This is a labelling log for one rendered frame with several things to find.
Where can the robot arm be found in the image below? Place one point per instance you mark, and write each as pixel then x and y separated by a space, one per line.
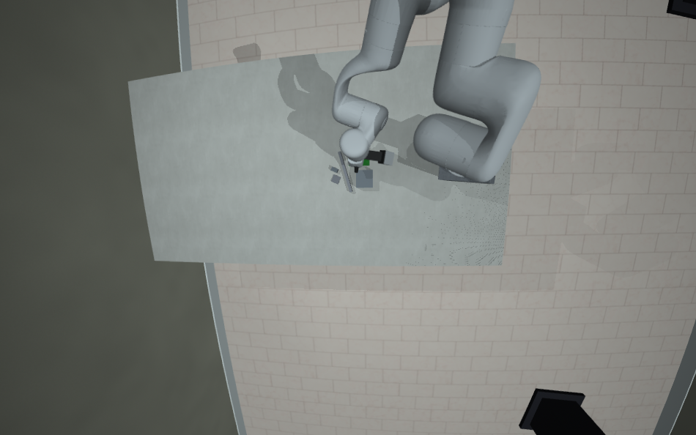
pixel 471 80

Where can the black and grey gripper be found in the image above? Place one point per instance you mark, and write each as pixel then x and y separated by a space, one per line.
pixel 357 165

